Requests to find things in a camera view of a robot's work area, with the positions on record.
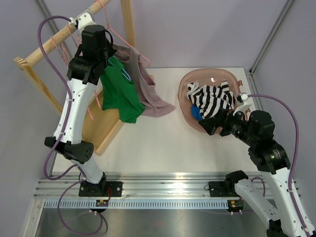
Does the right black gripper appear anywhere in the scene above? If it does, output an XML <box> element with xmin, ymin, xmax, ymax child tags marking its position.
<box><xmin>199</xmin><ymin>107</ymin><xmax>257</xmax><ymax>146</ymax></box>

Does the blue tank top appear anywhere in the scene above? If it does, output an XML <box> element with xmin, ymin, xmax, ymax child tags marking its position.
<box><xmin>191</xmin><ymin>105</ymin><xmax>203</xmax><ymax>121</ymax></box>

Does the black white striped tank top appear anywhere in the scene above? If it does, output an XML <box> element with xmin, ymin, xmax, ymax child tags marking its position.
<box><xmin>186</xmin><ymin>81</ymin><xmax>235</xmax><ymax>119</ymax></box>

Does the pink wire hanger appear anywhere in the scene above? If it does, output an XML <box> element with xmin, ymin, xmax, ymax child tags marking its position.
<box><xmin>95</xmin><ymin>0</ymin><xmax>152</xmax><ymax>67</ymax></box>
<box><xmin>65</xmin><ymin>22</ymin><xmax>102</xmax><ymax>120</ymax></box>
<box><xmin>50</xmin><ymin>36</ymin><xmax>70</xmax><ymax>66</ymax></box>

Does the green tank top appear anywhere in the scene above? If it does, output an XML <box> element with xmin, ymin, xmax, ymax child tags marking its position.
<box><xmin>100</xmin><ymin>56</ymin><xmax>145</xmax><ymax>123</ymax></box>

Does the pink wire hanger front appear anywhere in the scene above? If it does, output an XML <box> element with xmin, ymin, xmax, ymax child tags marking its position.
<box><xmin>50</xmin><ymin>36</ymin><xmax>70</xmax><ymax>66</ymax></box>

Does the light blue wire hanger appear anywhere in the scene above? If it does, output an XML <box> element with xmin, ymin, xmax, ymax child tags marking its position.
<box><xmin>86</xmin><ymin>7</ymin><xmax>131</xmax><ymax>81</ymax></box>

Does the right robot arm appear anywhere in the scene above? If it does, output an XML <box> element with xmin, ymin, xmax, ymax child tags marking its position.
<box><xmin>199</xmin><ymin>109</ymin><xmax>316</xmax><ymax>237</ymax></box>

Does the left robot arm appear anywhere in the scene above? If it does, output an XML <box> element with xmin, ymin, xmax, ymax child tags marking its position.
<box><xmin>44</xmin><ymin>25</ymin><xmax>115</xmax><ymax>197</ymax></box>

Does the mauve tank top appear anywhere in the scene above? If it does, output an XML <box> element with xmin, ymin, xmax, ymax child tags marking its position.
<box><xmin>114</xmin><ymin>44</ymin><xmax>175</xmax><ymax>117</ymax></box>

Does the pink translucent plastic basin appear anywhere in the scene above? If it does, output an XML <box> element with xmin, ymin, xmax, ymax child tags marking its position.
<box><xmin>177</xmin><ymin>68</ymin><xmax>250</xmax><ymax>133</ymax></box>

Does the wooden clothes rack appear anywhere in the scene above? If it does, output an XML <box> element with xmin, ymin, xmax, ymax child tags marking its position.
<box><xmin>14</xmin><ymin>0</ymin><xmax>136</xmax><ymax>156</ymax></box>

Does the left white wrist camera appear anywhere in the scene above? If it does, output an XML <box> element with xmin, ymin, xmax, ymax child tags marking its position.
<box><xmin>69</xmin><ymin>12</ymin><xmax>96</xmax><ymax>33</ymax></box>

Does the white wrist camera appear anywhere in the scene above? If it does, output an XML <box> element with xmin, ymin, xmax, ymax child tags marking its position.
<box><xmin>233</xmin><ymin>93</ymin><xmax>253</xmax><ymax>116</ymax></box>
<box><xmin>69</xmin><ymin>12</ymin><xmax>96</xmax><ymax>33</ymax></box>

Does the pink wire hanger back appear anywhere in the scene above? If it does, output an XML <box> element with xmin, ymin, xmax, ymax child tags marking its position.
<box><xmin>95</xmin><ymin>0</ymin><xmax>152</xmax><ymax>67</ymax></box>

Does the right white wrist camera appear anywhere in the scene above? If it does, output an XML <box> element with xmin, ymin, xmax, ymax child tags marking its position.
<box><xmin>233</xmin><ymin>93</ymin><xmax>253</xmax><ymax>116</ymax></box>

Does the aluminium mounting rail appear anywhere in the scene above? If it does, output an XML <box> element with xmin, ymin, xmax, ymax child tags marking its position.
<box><xmin>33</xmin><ymin>171</ymin><xmax>299</xmax><ymax>210</ymax></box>

